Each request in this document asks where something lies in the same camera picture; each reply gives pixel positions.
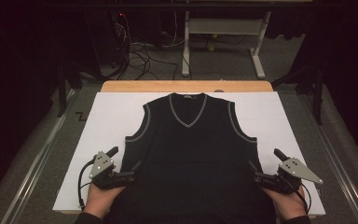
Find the white metal desk frame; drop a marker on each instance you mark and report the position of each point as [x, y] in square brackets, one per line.
[227, 26]

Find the person's left hand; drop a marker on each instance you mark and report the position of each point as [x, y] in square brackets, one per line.
[101, 200]

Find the metal floor rail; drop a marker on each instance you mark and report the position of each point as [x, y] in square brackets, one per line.
[34, 168]
[338, 161]

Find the person's right hand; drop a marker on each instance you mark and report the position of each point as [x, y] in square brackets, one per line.
[287, 203]

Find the black metal stand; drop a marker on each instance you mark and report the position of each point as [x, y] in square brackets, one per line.
[318, 99]
[62, 90]

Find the white board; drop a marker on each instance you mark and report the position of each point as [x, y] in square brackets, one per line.
[112, 124]

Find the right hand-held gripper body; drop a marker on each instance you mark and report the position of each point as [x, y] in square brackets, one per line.
[292, 174]

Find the black knit vest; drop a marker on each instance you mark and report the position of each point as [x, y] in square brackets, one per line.
[189, 161]

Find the wooden table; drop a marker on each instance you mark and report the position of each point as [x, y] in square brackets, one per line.
[155, 86]

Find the yellow tennis ball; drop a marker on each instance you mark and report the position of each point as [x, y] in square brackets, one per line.
[211, 48]

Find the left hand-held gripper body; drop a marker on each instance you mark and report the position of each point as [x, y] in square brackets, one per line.
[102, 168]

